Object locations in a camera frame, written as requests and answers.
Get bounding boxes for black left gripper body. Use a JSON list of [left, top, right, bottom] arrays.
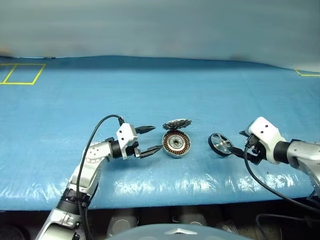
[[124, 126, 141, 159]]

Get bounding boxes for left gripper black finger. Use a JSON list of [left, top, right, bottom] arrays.
[[138, 145, 163, 160], [135, 125, 156, 136]]

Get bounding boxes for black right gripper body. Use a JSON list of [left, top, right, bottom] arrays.
[[244, 133, 266, 166]]

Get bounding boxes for black spoked rotor wheel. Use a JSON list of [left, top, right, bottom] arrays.
[[208, 133, 235, 157]]

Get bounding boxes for silver motor housing copper windings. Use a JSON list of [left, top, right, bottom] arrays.
[[161, 129, 192, 159]]

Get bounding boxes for blue table cover sheet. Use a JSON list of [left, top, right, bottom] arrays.
[[0, 55, 320, 212]]

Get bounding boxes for grey rounded shape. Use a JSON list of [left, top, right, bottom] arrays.
[[216, 221, 238, 235], [171, 211, 208, 227], [107, 212, 140, 237]]

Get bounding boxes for grey robot torso dome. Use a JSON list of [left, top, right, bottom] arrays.
[[106, 223, 248, 240]]

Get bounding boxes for yellow tape corner outline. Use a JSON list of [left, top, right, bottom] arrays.
[[294, 69, 320, 77]]

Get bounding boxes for yellow tape double rectangle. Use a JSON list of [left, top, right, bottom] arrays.
[[0, 63, 46, 86]]

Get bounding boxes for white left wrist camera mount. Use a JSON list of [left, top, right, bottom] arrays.
[[116, 122, 139, 160]]

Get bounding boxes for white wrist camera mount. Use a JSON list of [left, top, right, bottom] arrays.
[[247, 116, 287, 165], [116, 122, 139, 160]]

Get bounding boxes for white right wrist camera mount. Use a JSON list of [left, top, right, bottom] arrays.
[[247, 116, 287, 165]]

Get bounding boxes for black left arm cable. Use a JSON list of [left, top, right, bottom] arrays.
[[76, 114, 126, 240]]

